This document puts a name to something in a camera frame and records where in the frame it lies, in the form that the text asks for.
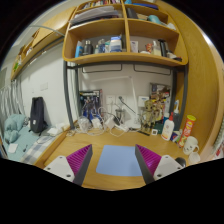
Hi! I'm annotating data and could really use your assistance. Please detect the Groot figurine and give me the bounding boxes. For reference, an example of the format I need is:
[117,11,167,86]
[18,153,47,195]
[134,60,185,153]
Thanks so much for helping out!
[141,100,156,132]

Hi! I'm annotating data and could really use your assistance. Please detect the red chips can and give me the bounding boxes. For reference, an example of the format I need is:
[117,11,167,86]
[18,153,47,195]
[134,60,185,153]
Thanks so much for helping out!
[178,115,196,147]

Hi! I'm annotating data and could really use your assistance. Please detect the white mug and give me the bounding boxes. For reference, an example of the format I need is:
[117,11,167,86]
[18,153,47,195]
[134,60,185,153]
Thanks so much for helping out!
[183,136,199,155]

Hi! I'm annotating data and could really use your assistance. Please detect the black backpack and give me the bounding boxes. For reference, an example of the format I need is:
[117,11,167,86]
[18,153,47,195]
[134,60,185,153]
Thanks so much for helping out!
[30,97,47,134]

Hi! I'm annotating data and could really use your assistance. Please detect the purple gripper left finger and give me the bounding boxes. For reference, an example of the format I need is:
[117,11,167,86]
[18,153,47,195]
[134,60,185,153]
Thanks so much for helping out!
[66,145,93,186]

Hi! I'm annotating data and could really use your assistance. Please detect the wooden shelf unit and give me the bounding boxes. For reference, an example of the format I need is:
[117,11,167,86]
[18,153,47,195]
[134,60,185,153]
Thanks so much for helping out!
[62,0,188,67]

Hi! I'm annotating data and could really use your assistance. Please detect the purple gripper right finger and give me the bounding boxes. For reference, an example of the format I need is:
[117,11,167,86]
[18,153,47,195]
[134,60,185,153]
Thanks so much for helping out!
[135,144,161,184]

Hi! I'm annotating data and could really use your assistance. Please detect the black spray bottle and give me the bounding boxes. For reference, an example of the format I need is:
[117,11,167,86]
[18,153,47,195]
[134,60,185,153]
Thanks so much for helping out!
[173,100,179,131]

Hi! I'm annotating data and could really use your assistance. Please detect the black computer mouse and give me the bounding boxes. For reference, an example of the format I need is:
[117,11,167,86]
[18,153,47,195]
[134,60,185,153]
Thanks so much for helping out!
[175,157,186,167]

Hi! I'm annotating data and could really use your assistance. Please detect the black thermos bottle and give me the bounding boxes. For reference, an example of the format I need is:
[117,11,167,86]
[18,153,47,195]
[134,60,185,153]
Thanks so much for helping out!
[83,40,93,55]

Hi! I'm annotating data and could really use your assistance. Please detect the robot model box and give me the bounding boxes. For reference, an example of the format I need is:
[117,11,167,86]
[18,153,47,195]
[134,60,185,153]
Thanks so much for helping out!
[79,89,102,120]

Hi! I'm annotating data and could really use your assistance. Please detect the blue bottle on shelf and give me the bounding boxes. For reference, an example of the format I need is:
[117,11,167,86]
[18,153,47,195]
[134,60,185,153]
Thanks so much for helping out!
[75,41,83,58]

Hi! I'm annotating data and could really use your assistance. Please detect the white desk lamp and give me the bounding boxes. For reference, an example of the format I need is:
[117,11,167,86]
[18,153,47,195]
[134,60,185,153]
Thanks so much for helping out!
[92,76,140,128]

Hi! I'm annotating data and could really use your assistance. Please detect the white lotion bottle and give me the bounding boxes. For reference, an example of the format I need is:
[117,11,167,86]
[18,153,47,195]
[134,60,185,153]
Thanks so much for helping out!
[161,115,174,141]

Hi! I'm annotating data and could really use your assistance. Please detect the bed with teal bedding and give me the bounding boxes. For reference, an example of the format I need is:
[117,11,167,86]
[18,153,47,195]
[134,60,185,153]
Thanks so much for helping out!
[3,114,62,164]

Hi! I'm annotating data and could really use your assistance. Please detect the white power adapters and cables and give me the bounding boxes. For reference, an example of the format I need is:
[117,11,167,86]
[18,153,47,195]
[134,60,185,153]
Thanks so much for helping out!
[66,109,131,138]

